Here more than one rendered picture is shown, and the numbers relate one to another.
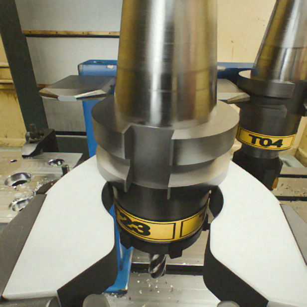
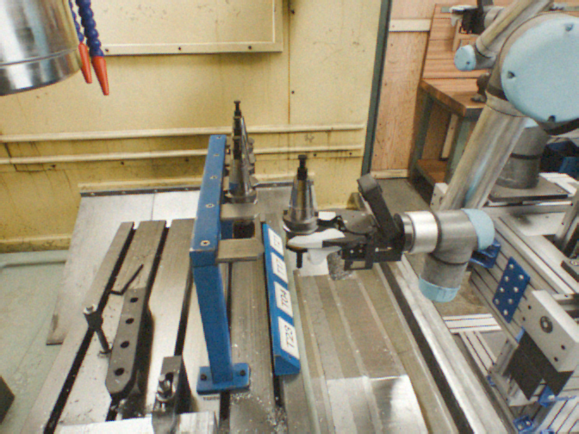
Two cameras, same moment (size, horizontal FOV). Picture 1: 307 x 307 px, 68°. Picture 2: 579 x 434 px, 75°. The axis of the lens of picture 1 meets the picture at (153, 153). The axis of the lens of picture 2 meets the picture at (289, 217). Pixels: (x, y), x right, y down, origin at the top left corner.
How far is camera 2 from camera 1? 0.63 m
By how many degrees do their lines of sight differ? 81
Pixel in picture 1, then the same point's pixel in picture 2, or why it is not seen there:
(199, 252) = not seen: hidden behind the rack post
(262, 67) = (245, 190)
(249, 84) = (248, 199)
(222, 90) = (251, 207)
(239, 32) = not seen: outside the picture
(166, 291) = (245, 340)
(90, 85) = (247, 243)
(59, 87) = (252, 251)
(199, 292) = (244, 322)
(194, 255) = not seen: hidden behind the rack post
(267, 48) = (244, 183)
